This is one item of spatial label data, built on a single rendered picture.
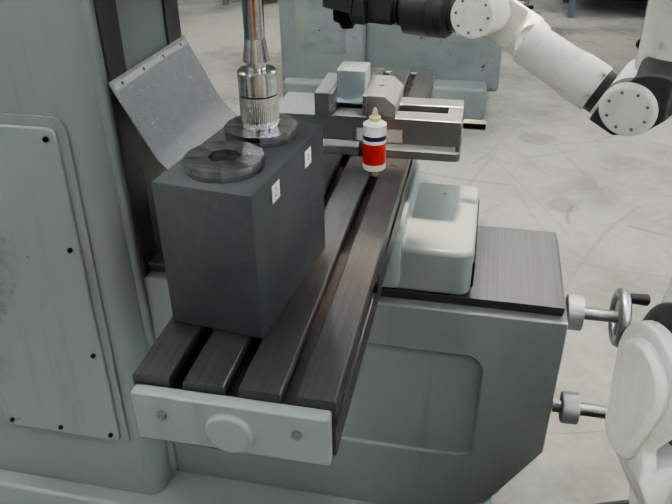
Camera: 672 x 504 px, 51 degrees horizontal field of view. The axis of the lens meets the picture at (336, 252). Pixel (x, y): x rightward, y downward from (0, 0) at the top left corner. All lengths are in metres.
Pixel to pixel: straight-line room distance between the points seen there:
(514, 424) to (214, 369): 0.77
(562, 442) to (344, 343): 1.37
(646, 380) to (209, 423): 0.44
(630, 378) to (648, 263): 2.28
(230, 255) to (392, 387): 0.70
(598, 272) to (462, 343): 1.63
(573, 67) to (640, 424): 0.55
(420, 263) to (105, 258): 0.57
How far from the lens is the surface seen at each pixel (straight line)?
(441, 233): 1.26
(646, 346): 0.72
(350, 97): 1.30
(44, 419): 1.68
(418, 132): 1.27
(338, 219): 1.07
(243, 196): 0.73
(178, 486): 1.71
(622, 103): 1.05
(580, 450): 2.11
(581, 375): 2.35
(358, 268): 0.95
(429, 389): 1.39
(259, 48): 0.84
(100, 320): 1.43
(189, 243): 0.79
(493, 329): 1.28
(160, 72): 1.37
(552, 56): 1.09
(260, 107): 0.84
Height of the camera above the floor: 1.47
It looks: 31 degrees down
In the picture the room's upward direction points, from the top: 1 degrees counter-clockwise
